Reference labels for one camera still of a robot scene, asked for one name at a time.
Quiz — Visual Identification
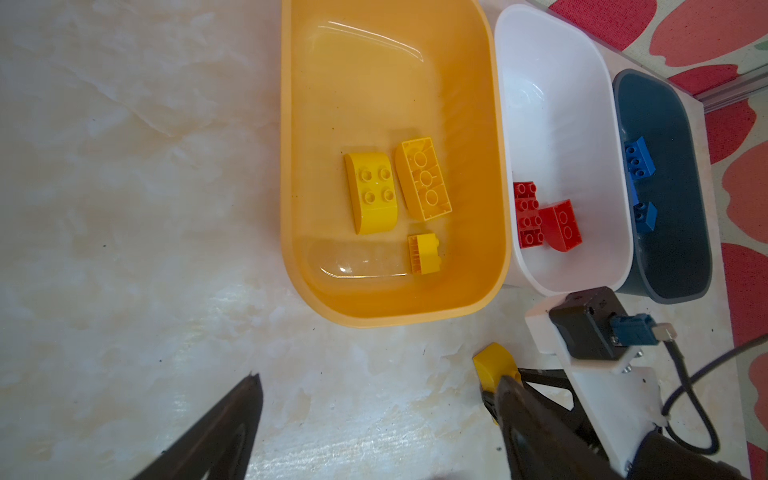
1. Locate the red lego brick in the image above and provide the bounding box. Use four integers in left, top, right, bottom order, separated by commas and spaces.
513, 182, 544, 249

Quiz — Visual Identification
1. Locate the yellow plastic container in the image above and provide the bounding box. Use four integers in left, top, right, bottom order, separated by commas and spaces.
280, 1, 512, 328

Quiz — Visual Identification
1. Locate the right aluminium frame post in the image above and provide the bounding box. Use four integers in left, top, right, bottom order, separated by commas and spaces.
695, 65, 768, 113

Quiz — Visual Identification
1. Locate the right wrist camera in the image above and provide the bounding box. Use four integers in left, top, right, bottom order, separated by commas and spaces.
548, 287, 677, 361

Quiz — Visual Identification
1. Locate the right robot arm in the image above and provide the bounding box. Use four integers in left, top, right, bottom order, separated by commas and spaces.
522, 287, 741, 479

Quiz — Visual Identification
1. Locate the white plastic container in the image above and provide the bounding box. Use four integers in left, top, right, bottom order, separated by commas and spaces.
494, 4, 633, 296

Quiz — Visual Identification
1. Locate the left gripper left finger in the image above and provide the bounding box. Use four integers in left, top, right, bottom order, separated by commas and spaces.
136, 374, 263, 479

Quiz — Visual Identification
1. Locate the red lego brick angled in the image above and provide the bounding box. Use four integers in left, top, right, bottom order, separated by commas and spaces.
538, 199, 582, 252

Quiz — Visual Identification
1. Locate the small yellow lego brick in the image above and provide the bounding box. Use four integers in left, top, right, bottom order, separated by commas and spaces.
407, 233, 442, 275

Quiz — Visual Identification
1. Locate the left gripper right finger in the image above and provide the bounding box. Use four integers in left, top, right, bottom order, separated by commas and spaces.
494, 376, 620, 479

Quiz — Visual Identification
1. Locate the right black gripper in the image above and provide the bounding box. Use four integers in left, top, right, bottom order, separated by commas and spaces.
515, 296, 670, 475

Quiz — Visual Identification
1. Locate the yellow curved lego brick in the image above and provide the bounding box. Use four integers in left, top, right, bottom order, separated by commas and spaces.
472, 343, 522, 393

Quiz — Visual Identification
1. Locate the dark teal plastic container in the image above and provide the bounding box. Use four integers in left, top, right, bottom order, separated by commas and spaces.
613, 69, 712, 304

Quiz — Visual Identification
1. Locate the blue lego brick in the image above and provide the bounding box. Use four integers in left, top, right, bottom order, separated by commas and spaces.
633, 202, 658, 234
624, 136, 656, 182

